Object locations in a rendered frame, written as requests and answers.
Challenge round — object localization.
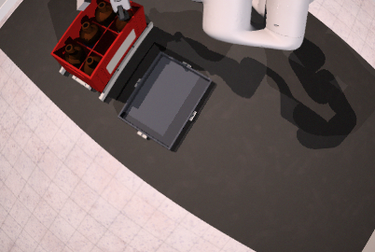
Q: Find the brown bottle with blue band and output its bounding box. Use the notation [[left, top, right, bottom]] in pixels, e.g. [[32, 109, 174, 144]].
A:
[[80, 21, 103, 49]]

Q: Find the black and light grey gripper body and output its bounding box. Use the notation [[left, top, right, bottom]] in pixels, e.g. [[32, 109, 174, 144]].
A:
[[110, 0, 131, 13]]

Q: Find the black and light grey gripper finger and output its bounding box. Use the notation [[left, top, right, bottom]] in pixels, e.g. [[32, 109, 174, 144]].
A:
[[118, 5, 130, 21]]

